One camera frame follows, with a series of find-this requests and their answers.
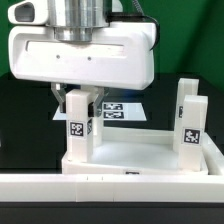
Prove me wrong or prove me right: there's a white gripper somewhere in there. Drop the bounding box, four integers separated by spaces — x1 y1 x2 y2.
8 22 156 117

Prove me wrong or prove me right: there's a white desk top tray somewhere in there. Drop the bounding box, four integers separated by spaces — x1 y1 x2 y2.
62 127 208 175

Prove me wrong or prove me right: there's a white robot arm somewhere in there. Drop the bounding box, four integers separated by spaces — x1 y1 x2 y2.
8 0 159 117

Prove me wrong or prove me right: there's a white fiducial marker plate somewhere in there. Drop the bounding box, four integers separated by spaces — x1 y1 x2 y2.
52 102 148 122

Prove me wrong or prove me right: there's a white L-shaped obstacle fence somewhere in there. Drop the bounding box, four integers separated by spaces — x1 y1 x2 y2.
0 133 224 203

